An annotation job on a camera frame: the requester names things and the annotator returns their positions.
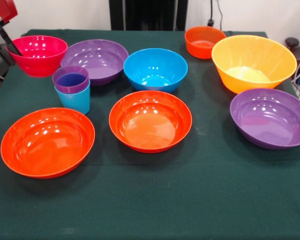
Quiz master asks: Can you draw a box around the purple plastic cup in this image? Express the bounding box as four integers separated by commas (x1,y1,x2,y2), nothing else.
51,65,90,95

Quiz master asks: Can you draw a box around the large yellow-orange bowl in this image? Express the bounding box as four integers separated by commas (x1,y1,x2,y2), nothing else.
211,34,298,95

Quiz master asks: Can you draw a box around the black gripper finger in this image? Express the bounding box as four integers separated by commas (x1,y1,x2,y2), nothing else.
0,23,24,57
0,33,16,67

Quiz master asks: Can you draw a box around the dark green tablecloth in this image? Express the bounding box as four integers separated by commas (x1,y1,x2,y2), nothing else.
0,29,300,240

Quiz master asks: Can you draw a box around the black cable with plug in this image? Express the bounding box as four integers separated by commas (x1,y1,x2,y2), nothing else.
206,0,215,28

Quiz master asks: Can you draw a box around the thin black cable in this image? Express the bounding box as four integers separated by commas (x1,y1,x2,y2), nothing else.
216,0,224,32

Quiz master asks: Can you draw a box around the blue plastic cup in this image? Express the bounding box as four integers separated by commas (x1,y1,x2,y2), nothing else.
54,79,91,116

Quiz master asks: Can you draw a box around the purple plastic bowl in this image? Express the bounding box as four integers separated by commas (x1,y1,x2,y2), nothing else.
60,39,130,87
229,87,300,151

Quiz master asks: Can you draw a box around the wide red-orange bowl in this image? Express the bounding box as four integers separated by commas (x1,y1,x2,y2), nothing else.
0,107,96,180
108,89,193,153

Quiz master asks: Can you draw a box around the blue plastic bowl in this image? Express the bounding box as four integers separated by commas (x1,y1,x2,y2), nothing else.
123,48,189,94

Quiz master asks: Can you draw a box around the pink plastic bowl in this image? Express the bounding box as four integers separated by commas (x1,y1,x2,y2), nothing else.
5,35,69,78

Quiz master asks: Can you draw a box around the small deep orange bowl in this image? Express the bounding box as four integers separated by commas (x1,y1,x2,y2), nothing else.
184,25,227,60

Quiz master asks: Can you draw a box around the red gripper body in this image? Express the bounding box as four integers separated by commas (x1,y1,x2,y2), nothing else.
0,0,19,32

